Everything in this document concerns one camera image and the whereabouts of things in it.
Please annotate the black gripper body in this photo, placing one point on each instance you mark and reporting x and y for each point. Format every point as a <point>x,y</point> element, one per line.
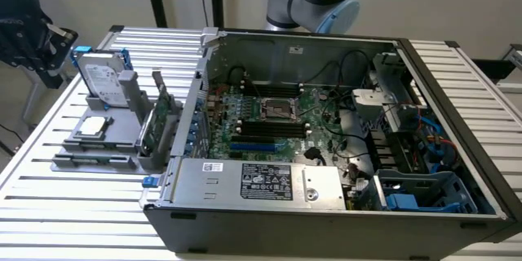
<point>20,38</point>

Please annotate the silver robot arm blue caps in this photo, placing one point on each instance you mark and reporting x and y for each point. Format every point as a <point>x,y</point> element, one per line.
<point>310,1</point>

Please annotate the green RAM stick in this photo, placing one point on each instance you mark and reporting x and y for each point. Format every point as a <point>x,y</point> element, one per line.
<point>91,144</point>
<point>97,160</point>

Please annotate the black RAM slot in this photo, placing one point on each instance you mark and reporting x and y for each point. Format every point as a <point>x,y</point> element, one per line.
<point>272,127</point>
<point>274,123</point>
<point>271,135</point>
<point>272,94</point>
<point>272,131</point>
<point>272,90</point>
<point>272,87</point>
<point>272,84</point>

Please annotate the blue expansion slot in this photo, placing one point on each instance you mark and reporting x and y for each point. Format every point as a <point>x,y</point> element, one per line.
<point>252,146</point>

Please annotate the hard disk in blue carrier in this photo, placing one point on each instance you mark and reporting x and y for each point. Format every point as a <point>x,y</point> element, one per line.
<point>101,80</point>

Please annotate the silver CPU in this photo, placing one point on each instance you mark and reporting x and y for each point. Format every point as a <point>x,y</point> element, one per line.
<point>95,126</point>

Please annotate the grey parts rack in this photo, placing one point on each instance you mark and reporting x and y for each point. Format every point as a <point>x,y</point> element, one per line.
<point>121,132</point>

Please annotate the green graphics card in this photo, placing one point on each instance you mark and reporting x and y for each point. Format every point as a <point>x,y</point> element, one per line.
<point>156,114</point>

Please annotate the blue case latch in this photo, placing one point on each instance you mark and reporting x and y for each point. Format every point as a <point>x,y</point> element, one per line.
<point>149,181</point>

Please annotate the green motherboard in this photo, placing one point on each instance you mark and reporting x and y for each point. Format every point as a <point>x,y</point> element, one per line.
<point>268,129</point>

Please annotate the CPU socket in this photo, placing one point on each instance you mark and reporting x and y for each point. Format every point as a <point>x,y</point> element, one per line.
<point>278,108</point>

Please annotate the grey power supply unit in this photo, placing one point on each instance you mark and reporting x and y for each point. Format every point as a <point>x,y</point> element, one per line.
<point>260,184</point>

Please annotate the metal disk bay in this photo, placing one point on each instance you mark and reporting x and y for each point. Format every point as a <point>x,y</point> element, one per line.
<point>387,96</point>

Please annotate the open black PC case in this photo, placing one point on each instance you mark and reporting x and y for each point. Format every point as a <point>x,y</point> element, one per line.
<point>326,224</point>

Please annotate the blue plastic disk bay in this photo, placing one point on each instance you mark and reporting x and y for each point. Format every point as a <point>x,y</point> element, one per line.
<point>423,190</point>

